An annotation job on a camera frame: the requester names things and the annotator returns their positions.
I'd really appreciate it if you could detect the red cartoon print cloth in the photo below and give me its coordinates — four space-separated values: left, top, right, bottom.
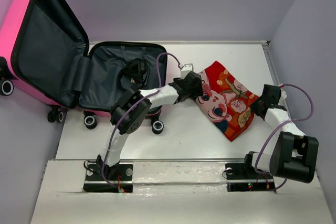
195 61 259 142

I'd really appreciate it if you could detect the pink hard-shell suitcase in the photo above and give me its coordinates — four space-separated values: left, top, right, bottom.
1 0 167 129

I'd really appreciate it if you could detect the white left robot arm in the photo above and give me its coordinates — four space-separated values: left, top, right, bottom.
96 71 203 179

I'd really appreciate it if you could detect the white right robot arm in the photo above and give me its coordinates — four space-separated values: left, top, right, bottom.
241 84 319 184

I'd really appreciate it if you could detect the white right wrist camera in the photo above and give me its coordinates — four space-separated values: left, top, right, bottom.
279 84 287 103

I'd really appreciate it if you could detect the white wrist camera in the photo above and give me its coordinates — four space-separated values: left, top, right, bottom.
279 84 287 103
180 63 194 79

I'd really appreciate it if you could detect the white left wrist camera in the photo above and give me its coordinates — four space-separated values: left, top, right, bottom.
180 63 194 79

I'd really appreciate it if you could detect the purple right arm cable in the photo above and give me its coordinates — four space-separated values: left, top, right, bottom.
254 83 314 190

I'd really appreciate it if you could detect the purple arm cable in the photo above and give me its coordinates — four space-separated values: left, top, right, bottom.
254 83 314 190
101 52 184 190

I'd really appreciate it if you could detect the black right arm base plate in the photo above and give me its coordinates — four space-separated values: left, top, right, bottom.
222 163 276 193

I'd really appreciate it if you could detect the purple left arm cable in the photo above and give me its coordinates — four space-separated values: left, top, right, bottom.
101 52 184 190

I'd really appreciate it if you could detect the aluminium mounting rail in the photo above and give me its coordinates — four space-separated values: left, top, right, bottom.
120 158 244 163

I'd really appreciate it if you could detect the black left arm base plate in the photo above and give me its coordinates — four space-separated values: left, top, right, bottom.
83 161 133 193

